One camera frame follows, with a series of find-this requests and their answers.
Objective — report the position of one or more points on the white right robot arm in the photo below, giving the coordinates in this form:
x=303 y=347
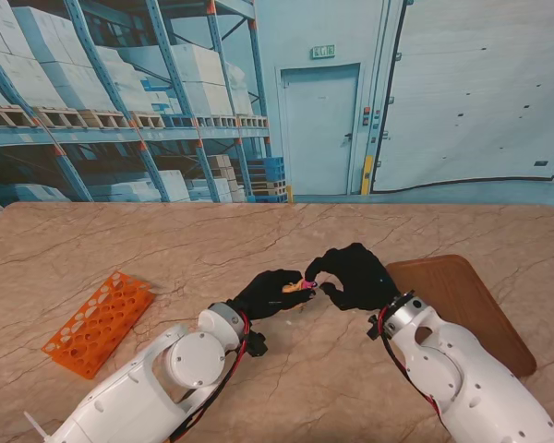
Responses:
x=461 y=374

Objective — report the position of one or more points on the brown wooden tray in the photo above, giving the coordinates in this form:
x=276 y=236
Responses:
x=466 y=309

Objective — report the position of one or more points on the yellow cloth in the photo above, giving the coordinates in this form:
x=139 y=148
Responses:
x=292 y=287

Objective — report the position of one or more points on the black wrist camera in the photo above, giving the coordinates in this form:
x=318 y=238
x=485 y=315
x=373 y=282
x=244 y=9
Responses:
x=375 y=327
x=257 y=344

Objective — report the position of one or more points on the pink rubber band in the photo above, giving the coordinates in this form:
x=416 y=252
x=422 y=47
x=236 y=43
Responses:
x=310 y=283

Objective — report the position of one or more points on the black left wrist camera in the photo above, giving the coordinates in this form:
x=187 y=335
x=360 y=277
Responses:
x=257 y=344

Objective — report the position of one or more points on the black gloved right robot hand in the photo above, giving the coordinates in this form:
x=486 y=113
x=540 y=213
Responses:
x=360 y=281

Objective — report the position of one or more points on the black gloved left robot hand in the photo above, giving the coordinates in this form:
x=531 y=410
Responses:
x=265 y=297

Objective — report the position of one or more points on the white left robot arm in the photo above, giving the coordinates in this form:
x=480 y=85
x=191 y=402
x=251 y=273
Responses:
x=152 y=383

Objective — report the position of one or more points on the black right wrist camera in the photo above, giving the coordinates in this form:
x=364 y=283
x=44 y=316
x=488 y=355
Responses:
x=375 y=327

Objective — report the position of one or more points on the orange test tube rack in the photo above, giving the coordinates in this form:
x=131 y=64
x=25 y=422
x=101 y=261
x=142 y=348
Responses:
x=101 y=318

